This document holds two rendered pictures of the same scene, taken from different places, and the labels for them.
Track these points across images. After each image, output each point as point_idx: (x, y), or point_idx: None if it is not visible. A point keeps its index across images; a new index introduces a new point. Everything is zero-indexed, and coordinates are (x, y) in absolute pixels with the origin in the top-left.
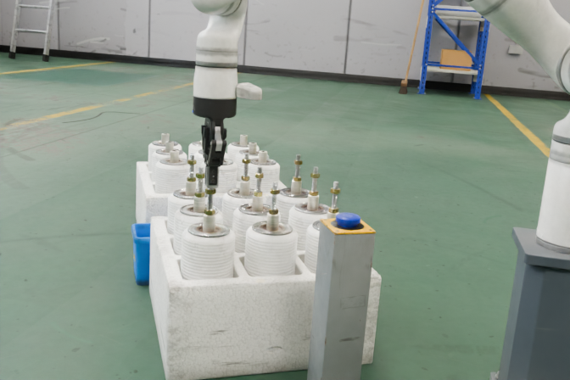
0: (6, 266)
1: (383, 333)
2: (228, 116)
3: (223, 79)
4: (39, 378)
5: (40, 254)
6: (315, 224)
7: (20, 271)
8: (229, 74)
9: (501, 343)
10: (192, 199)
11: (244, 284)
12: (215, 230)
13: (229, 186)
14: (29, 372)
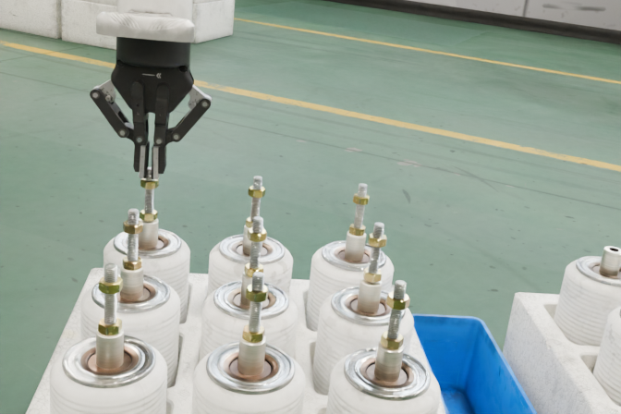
0: (451, 294)
1: None
2: (118, 58)
3: None
4: None
5: (503, 317)
6: (130, 340)
7: (439, 303)
8: None
9: None
10: (321, 254)
11: (67, 321)
12: (147, 249)
13: (615, 377)
14: None
